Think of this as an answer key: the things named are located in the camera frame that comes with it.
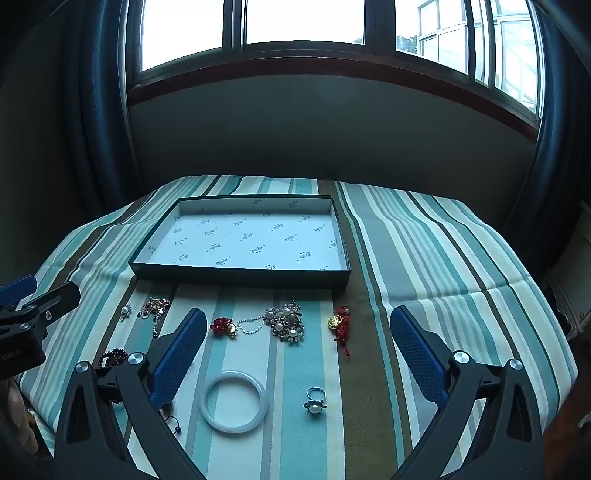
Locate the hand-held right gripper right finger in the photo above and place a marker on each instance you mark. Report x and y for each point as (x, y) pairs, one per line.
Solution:
(418, 357)

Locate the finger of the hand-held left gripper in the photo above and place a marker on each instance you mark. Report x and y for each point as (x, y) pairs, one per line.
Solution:
(55, 301)
(18, 290)

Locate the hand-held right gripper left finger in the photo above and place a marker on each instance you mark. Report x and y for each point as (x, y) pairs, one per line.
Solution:
(178, 360)

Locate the red bead flower ornament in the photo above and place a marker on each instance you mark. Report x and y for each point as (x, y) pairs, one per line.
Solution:
(221, 325)

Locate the small pearl flower brooch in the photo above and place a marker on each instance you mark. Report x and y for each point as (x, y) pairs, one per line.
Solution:
(124, 313)

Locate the white jade bangle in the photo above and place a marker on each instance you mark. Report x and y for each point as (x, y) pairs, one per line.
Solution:
(233, 428)

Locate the large pearl cluster brooch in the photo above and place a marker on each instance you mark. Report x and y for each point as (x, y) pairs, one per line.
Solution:
(288, 323)

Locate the green jewelry box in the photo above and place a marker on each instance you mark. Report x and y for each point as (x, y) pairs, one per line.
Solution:
(254, 240)

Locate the person's left hand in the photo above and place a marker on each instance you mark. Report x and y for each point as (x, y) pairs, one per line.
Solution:
(21, 415)

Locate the striped teal tablecloth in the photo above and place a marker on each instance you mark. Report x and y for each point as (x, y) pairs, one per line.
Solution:
(415, 258)

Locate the dark blue curtain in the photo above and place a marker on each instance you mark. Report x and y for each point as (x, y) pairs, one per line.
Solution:
(558, 161)
(101, 115)

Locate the window with dark frame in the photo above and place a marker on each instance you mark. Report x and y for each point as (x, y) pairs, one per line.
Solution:
(300, 23)

